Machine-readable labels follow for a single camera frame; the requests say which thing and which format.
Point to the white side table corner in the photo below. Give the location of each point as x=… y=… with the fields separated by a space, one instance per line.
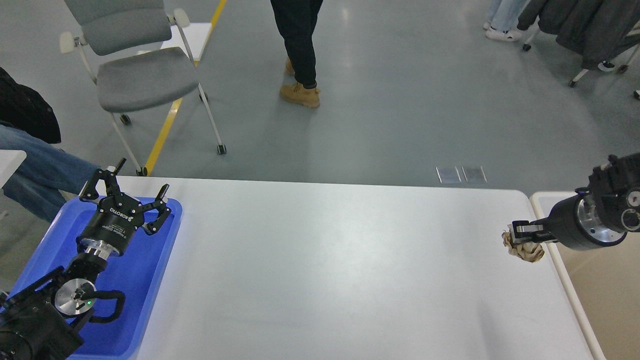
x=10 y=161

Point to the floor socket plate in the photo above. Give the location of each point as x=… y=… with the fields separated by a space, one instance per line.
x=448 y=175
x=474 y=174

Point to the chair draped with dark coat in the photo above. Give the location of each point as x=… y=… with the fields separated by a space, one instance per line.
x=597 y=30

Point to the white floor board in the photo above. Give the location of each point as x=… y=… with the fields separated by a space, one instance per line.
x=197 y=36

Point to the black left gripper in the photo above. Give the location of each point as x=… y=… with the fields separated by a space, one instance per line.
x=114 y=220

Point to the white plastic bin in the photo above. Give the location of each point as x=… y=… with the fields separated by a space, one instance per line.
x=602 y=286

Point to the grey office chair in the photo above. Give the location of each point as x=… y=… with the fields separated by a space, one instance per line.
x=142 y=81

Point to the right floor socket plate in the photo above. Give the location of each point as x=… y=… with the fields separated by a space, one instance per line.
x=474 y=174

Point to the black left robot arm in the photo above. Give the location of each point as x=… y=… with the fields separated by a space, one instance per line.
x=44 y=320

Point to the seated person in jeans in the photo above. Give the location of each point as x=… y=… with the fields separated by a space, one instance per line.
x=28 y=124

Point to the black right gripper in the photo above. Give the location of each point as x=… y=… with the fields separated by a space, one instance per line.
x=573 y=222

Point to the brown paper ball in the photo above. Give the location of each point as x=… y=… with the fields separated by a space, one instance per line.
x=528 y=252

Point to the person in light jeans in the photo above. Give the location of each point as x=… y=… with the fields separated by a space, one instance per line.
x=501 y=18

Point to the blue plastic tray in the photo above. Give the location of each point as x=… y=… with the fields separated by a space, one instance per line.
x=138 y=274

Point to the left floor socket plate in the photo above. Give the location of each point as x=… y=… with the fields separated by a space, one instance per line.
x=448 y=175

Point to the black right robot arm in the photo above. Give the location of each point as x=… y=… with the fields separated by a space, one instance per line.
x=600 y=215

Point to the person with tan boots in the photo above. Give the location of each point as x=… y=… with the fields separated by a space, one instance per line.
x=296 y=21

